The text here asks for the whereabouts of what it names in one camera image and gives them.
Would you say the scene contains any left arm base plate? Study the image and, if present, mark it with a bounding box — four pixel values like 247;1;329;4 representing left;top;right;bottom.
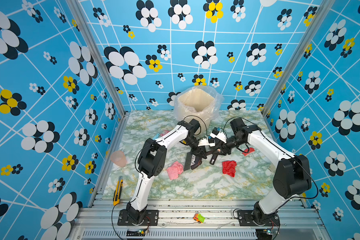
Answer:
117;210;159;226

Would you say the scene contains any black pink hand brush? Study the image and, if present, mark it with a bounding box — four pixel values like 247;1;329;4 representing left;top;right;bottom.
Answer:
184;152;207;171

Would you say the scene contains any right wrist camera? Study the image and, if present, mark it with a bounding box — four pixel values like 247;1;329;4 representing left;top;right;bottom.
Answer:
210;128;227;143

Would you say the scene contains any small pink paper scrap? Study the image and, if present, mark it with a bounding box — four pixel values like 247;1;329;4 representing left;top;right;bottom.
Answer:
161;130;170;136

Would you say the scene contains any beige trash bin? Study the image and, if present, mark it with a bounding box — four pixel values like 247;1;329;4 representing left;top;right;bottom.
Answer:
174;86;217;136

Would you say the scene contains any small green orange toy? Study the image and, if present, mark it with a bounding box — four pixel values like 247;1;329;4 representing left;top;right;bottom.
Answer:
193;213;205;224

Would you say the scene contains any aluminium frame rail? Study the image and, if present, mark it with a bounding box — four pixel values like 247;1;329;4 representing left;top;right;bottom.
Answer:
70;197;330;240

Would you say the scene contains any yellow utility knife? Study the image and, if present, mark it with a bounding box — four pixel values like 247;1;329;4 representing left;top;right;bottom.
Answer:
113;176;123;206

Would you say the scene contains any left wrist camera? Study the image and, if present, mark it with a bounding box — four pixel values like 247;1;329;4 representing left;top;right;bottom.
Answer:
198;136;216;147

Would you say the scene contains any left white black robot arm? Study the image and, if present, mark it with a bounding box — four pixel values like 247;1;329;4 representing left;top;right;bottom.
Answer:
126;119;207;224

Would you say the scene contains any red crumpled paper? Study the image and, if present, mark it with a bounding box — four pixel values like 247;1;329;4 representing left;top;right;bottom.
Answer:
222;161;237;178

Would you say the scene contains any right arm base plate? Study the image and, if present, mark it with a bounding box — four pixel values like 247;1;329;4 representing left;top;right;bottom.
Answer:
236;209;280;228

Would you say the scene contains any black dustpan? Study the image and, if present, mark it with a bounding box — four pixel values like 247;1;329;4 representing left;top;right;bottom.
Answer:
206;148;228;165

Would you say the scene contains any pink translucent cup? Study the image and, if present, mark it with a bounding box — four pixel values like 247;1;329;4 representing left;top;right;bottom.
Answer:
110;151;127;168

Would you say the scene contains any pink crumpled paper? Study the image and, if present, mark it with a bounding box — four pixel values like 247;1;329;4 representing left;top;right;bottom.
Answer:
167;161;184;181

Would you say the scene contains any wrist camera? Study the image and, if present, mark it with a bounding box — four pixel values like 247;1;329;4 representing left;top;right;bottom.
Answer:
210;128;227;143
198;136;216;147

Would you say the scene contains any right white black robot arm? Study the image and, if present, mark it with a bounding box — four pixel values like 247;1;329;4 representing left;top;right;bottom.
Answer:
213;117;313;226

